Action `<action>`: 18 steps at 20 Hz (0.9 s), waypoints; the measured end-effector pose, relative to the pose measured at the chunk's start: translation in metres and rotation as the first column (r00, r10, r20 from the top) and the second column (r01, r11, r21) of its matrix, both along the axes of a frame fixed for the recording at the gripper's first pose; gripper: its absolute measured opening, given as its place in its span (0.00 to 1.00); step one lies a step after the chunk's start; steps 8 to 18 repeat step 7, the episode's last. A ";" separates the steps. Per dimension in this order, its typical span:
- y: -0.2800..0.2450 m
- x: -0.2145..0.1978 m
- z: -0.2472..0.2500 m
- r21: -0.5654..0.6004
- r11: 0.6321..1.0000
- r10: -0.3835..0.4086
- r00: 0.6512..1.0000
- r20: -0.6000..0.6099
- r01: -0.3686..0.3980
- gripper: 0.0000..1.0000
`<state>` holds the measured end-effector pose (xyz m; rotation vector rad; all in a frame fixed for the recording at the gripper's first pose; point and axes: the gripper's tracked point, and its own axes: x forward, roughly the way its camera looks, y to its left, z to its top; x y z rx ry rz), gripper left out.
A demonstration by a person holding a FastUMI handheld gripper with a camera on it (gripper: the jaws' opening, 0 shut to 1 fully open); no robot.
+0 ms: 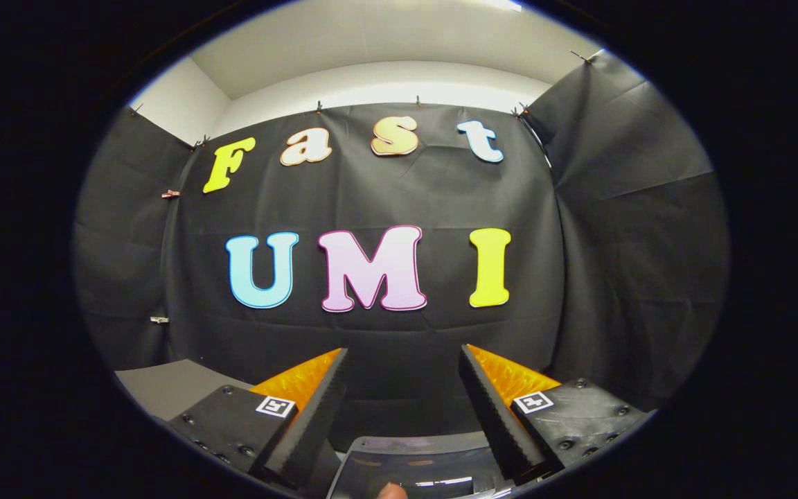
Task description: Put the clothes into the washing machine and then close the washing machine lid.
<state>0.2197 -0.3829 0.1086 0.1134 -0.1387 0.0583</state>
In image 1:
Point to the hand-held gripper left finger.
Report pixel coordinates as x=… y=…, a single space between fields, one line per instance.
x=312 y=423

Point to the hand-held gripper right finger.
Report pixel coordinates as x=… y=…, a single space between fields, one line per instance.
x=496 y=419

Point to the black backdrop cloth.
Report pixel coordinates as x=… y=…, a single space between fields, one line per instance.
x=371 y=194

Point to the pink cloth clip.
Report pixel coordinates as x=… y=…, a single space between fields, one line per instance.
x=170 y=194

